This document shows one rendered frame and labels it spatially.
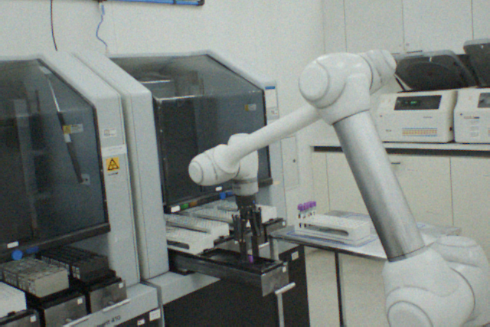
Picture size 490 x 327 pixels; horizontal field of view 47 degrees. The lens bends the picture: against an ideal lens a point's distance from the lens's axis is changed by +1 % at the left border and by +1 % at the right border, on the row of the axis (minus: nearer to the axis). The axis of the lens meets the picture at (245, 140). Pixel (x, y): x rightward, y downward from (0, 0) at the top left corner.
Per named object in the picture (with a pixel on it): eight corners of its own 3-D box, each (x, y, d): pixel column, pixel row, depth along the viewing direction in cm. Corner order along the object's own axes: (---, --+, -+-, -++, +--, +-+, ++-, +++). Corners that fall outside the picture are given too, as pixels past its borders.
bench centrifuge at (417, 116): (374, 142, 417) (370, 57, 410) (416, 132, 459) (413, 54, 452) (446, 145, 377) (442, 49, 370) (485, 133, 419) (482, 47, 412)
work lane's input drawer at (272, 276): (141, 262, 230) (138, 241, 229) (167, 253, 239) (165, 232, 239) (272, 300, 179) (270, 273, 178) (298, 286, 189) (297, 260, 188)
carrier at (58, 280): (66, 286, 184) (64, 268, 184) (70, 286, 183) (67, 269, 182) (32, 298, 176) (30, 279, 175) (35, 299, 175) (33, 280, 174)
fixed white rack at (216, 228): (167, 234, 244) (165, 220, 243) (184, 228, 251) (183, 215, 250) (212, 244, 223) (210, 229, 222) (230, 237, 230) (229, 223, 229)
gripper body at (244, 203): (246, 190, 201) (248, 214, 202) (230, 194, 195) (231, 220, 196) (261, 191, 195) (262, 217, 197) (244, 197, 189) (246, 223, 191)
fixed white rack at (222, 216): (193, 226, 254) (191, 212, 254) (209, 220, 261) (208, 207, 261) (239, 234, 234) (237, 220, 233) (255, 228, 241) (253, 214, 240)
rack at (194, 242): (148, 246, 228) (146, 231, 227) (167, 240, 235) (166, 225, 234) (195, 258, 207) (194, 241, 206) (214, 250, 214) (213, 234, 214)
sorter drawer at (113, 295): (3, 276, 228) (0, 254, 227) (36, 266, 238) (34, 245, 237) (99, 317, 177) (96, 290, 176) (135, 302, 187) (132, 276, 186)
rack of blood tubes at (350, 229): (294, 233, 223) (292, 217, 222) (309, 227, 230) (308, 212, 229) (355, 245, 201) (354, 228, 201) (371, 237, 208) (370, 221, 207)
